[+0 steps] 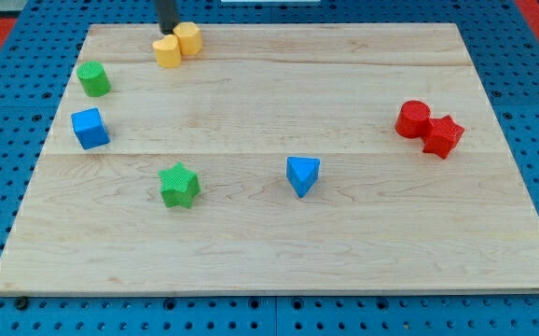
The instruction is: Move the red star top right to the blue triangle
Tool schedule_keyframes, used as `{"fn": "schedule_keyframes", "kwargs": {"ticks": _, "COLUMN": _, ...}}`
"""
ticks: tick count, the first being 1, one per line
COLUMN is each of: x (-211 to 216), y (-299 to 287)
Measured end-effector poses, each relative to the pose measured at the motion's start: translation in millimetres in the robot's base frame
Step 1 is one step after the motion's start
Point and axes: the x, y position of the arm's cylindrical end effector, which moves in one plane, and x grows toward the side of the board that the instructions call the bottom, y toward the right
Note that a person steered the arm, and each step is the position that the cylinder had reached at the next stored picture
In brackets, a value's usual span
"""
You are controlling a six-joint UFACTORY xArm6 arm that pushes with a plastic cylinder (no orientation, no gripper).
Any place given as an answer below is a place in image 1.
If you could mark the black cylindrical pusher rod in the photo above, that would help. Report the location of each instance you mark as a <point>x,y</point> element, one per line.
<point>168,15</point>

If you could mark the yellow heart block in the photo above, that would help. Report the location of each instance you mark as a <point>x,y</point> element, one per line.
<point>167,52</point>

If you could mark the green cylinder block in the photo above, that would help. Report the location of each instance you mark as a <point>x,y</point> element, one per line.
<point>93,79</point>

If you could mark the yellow hexagon block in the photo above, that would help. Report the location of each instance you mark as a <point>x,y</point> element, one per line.
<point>189,37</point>

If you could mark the light wooden board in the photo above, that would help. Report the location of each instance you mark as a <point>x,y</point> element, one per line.
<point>383,218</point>

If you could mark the green star block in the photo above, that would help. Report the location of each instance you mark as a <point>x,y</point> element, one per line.
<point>178,186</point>

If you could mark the red star block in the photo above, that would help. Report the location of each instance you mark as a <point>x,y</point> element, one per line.
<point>442,135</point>

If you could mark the blue triangle block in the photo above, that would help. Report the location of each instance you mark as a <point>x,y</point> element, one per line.
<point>302,173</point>

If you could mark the red cylinder block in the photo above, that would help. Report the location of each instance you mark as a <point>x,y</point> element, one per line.
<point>413,119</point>

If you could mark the blue cube block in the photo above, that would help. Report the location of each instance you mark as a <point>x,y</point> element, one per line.
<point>89,128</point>

